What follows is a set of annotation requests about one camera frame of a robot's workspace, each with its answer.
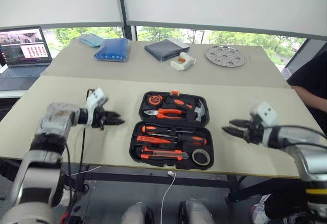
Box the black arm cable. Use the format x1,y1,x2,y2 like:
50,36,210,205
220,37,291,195
79,88,95,184
264,125,327,150

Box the black plastic tool case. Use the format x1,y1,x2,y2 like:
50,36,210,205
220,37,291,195
129,90,214,170

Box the orange black handle tool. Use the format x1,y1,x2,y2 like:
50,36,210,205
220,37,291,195
165,96,194,109

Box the person in black shirt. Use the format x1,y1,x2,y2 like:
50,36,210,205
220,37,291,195
286,52,327,133

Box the orange handled pliers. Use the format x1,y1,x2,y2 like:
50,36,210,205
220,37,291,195
143,108,183,119

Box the orange voltage tester pen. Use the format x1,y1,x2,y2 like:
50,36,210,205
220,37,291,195
136,135,177,144

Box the grey rounded leg shell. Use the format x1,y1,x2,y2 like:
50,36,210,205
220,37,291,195
178,198,216,224
121,201,154,224

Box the light blue plastic bag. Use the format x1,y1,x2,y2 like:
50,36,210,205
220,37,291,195
77,33,105,48

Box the grey open laptop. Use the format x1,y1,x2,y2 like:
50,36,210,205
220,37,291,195
0,26,53,91

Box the black electrical tape roll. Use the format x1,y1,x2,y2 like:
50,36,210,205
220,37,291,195
192,148,212,166

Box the dark grey window post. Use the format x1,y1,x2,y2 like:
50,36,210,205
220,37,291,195
116,0,138,41

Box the orange black screwdriver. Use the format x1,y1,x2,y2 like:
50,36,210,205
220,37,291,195
141,125,179,134
152,133,208,146

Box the black metal table frame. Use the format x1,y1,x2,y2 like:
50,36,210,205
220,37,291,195
68,166,302,204

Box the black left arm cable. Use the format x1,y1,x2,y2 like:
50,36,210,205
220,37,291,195
79,88,95,184

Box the white plastic bracket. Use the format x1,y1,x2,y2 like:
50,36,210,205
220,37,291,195
170,52,197,71

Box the dark blue plastic packet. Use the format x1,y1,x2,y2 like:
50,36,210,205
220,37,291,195
93,38,129,63

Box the round perforated metal plate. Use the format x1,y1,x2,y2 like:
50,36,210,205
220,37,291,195
205,45,246,68

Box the orange black utility knife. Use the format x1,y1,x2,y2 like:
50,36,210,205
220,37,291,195
139,146,190,161

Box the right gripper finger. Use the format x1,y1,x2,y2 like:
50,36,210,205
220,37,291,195
228,119,250,129
221,126,247,141

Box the grey window sash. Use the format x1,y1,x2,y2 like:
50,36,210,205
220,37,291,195
281,39,327,79

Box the dark grey folded cloth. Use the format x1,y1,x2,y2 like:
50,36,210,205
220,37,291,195
144,37,191,62

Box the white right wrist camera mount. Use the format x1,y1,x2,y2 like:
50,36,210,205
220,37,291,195
249,101,278,128

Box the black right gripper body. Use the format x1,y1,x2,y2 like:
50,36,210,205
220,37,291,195
243,117,264,146

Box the black object on floor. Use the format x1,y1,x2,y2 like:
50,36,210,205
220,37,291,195
66,215,85,224

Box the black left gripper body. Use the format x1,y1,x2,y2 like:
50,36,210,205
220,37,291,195
91,109,109,131

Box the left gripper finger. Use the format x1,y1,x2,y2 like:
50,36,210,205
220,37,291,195
107,118,126,127
105,111,122,120

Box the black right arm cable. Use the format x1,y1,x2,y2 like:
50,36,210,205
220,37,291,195
264,125,327,150

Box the white red blue sneaker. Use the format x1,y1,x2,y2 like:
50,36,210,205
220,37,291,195
60,184,77,207

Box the orange black tape measure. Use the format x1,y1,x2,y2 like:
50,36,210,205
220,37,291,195
147,94,164,106

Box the silver claw hammer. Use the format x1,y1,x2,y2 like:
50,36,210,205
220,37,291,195
190,98,207,123

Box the thin white cable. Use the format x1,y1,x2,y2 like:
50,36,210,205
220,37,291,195
68,166,102,176

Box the white pink sneaker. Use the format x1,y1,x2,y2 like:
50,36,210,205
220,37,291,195
249,194,272,224

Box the black trouser leg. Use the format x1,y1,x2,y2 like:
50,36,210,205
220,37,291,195
264,192,309,219

